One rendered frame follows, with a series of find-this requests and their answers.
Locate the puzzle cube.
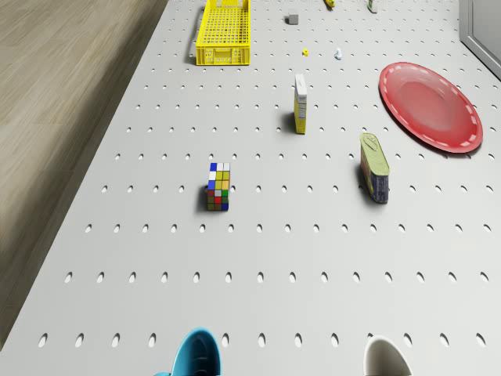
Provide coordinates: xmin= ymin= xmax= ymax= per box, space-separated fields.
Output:
xmin=207 ymin=161 xmax=232 ymax=212

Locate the yellow and white box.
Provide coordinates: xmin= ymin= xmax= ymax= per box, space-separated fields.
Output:
xmin=294 ymin=73 xmax=309 ymax=136

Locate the flat-sided can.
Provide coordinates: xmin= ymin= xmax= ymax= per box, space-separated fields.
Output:
xmin=359 ymin=132 xmax=391 ymax=204

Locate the yellow basket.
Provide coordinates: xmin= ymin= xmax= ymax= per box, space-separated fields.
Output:
xmin=195 ymin=0 xmax=252 ymax=67

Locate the blue mug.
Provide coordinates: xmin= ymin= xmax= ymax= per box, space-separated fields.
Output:
xmin=152 ymin=327 xmax=222 ymax=376

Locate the red plate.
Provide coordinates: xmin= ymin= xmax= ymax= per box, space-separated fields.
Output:
xmin=377 ymin=61 xmax=485 ymax=154

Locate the yellow mug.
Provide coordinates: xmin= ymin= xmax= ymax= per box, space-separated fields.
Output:
xmin=362 ymin=334 xmax=414 ymax=376

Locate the white cabinet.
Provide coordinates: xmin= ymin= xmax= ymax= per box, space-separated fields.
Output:
xmin=458 ymin=0 xmax=501 ymax=81

